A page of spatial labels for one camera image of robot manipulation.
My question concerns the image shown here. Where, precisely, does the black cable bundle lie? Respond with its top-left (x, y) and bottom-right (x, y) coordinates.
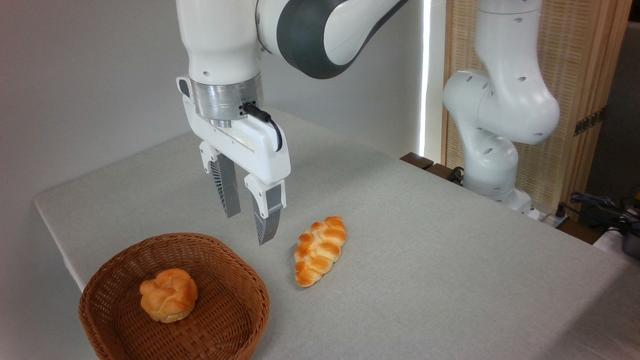
top-left (556, 191), bottom-right (640, 236)

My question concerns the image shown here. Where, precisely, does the grey tablecloth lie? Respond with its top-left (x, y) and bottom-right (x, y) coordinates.
top-left (34, 107), bottom-right (640, 360)

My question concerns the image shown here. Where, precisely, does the round knotted bread roll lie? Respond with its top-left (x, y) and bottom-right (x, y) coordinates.
top-left (139, 268), bottom-right (199, 324)

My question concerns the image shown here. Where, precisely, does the wooden woven folding screen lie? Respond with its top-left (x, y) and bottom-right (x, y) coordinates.
top-left (442, 0), bottom-right (634, 217)

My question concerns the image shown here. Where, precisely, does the long braided bread loaf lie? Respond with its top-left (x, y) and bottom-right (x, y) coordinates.
top-left (294, 216), bottom-right (347, 288)

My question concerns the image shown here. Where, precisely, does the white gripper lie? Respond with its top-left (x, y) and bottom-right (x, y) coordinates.
top-left (176, 76), bottom-right (292, 246)

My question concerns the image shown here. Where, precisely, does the white power strip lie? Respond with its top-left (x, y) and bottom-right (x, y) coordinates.
top-left (529, 207), bottom-right (571, 229)

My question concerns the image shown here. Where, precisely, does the black screen hinge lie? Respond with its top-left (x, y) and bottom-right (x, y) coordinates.
top-left (574, 106), bottom-right (607, 137)

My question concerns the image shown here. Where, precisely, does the brown wicker basket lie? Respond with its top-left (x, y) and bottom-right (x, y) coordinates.
top-left (78, 232), bottom-right (271, 360)

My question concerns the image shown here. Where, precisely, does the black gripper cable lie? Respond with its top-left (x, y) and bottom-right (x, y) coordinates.
top-left (241, 102), bottom-right (284, 152)

